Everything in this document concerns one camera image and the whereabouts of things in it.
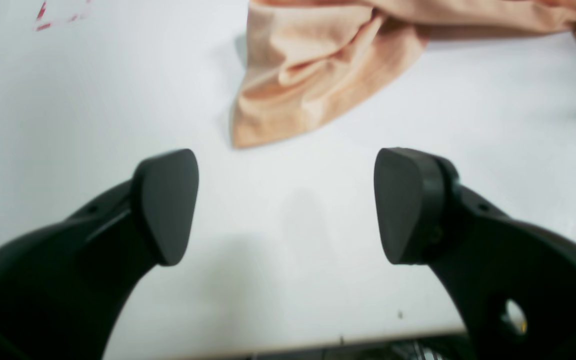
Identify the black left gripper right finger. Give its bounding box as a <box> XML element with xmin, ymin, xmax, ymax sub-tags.
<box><xmin>374</xmin><ymin>147</ymin><xmax>576</xmax><ymax>360</ymax></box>

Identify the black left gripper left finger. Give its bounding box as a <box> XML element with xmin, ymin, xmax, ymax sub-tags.
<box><xmin>0</xmin><ymin>149</ymin><xmax>199</xmax><ymax>360</ymax></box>

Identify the peach orange T-shirt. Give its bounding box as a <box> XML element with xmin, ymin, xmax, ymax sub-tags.
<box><xmin>231</xmin><ymin>0</ymin><xmax>576</xmax><ymax>149</ymax></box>

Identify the red tape rectangle marking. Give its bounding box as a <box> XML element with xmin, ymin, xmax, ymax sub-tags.
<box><xmin>34</xmin><ymin>0</ymin><xmax>94</xmax><ymax>32</ymax></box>

